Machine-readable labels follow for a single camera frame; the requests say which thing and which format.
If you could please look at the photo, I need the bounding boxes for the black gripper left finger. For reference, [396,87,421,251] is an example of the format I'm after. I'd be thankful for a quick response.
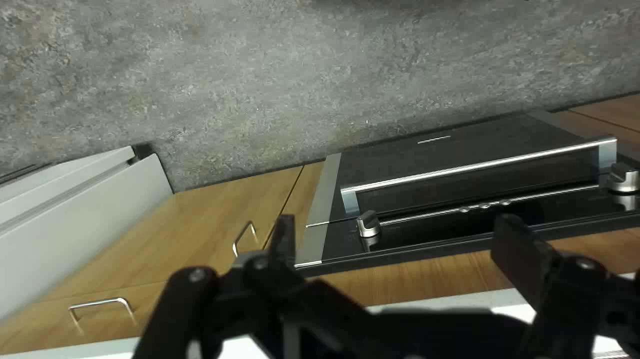
[268,213,297,267]

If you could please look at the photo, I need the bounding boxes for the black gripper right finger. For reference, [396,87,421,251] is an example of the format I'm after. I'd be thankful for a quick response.
[491,213,559,297]

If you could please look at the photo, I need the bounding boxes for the silver oven knob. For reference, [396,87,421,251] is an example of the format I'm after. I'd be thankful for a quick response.
[605,161,640,197]
[356,209,381,251]

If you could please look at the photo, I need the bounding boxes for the black built-in oven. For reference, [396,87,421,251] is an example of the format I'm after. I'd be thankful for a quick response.
[291,107,640,277]

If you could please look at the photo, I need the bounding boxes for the grey dishwasher front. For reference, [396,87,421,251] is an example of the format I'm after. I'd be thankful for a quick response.
[0,143,175,323]

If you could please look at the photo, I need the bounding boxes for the silver cabinet door handle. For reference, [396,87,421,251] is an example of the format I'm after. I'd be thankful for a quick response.
[230,219,264,259]

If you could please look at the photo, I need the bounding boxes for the silver drawer handle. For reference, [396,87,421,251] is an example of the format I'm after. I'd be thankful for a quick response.
[67,295,137,335]

